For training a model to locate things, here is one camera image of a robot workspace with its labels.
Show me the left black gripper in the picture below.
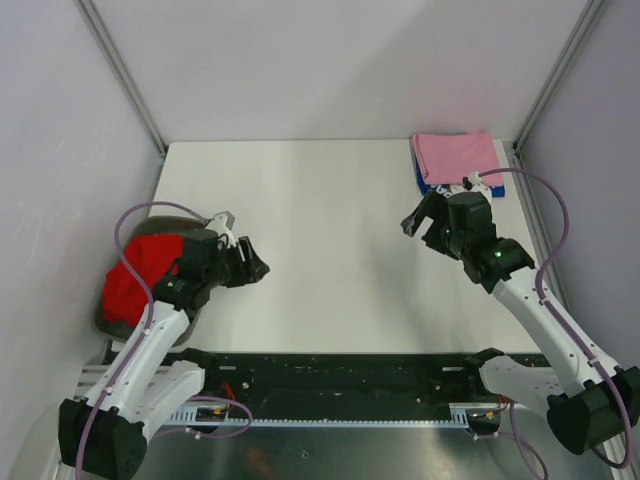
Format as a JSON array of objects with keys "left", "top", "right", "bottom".
[{"left": 204, "top": 236, "right": 269, "bottom": 289}]

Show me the red t shirt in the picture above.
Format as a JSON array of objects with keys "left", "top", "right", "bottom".
[{"left": 102, "top": 235, "right": 187, "bottom": 324}]

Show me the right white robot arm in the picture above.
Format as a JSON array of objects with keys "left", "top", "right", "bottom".
[{"left": 401, "top": 191, "right": 639, "bottom": 455}]

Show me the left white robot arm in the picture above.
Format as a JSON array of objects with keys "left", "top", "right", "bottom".
[{"left": 58, "top": 229, "right": 270, "bottom": 479}]

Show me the folded pink t shirt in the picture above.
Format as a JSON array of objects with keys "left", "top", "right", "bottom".
[{"left": 411, "top": 132, "right": 500, "bottom": 186}]

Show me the folded blue printed t shirt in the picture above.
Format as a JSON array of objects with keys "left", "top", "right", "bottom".
[{"left": 412, "top": 152, "right": 506, "bottom": 198}]

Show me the dark green plastic bin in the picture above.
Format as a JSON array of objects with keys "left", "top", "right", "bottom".
[{"left": 94, "top": 216, "right": 201, "bottom": 341}]

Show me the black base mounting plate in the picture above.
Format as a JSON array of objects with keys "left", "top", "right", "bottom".
[{"left": 202, "top": 353, "right": 505, "bottom": 420}]

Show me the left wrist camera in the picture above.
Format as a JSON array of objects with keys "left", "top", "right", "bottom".
[{"left": 205, "top": 211, "right": 236, "bottom": 247}]

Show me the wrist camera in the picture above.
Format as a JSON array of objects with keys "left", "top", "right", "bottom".
[
  {"left": 462, "top": 171, "right": 493, "bottom": 200},
  {"left": 205, "top": 211, "right": 236, "bottom": 247}
]

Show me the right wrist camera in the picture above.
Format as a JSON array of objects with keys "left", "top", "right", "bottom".
[{"left": 462, "top": 171, "right": 493, "bottom": 200}]

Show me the right aluminium table rail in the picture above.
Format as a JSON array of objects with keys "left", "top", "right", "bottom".
[{"left": 507, "top": 147, "right": 568, "bottom": 307}]

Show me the grey slotted cable duct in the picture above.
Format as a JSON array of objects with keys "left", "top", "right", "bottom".
[{"left": 164, "top": 404, "right": 506, "bottom": 429}]

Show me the right aluminium frame post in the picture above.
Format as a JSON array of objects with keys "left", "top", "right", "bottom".
[{"left": 512, "top": 0, "right": 610, "bottom": 152}]

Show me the aluminium frame post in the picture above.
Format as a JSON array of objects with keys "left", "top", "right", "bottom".
[
  {"left": 512, "top": 0, "right": 610, "bottom": 152},
  {"left": 74, "top": 0, "right": 168, "bottom": 158}
]

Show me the left aluminium frame post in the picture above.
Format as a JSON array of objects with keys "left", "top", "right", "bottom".
[{"left": 74, "top": 0, "right": 168, "bottom": 158}]

